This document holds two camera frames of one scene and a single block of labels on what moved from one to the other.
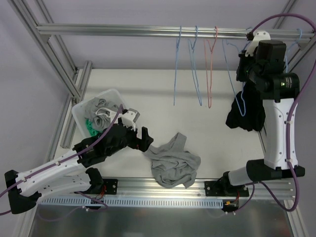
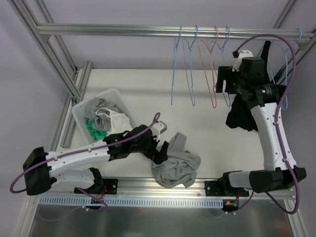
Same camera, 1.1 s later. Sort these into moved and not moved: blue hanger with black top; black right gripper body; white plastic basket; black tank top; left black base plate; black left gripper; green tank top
Moved: blue hanger with black top; black left gripper; black right gripper body
Not moved: black tank top; green tank top; white plastic basket; left black base plate
